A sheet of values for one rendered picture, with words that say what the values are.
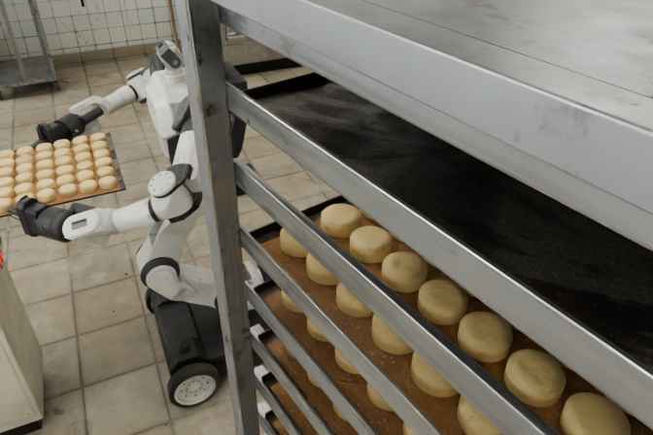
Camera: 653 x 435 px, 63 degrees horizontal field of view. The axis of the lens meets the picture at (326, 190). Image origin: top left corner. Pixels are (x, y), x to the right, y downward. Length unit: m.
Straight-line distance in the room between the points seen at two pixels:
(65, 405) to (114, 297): 0.60
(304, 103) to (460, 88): 0.32
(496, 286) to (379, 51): 0.15
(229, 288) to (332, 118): 0.27
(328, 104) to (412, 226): 0.23
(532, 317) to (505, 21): 0.16
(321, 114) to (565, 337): 0.32
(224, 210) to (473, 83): 0.41
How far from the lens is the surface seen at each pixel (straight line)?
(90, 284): 3.00
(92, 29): 5.90
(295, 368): 0.75
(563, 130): 0.23
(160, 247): 2.07
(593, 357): 0.32
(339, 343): 0.53
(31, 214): 1.66
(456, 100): 0.26
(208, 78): 0.54
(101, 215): 1.51
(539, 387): 0.52
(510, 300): 0.33
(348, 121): 0.52
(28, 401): 2.32
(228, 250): 0.65
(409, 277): 0.58
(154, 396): 2.43
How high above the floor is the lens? 1.90
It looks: 34 degrees down
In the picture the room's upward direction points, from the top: 1 degrees clockwise
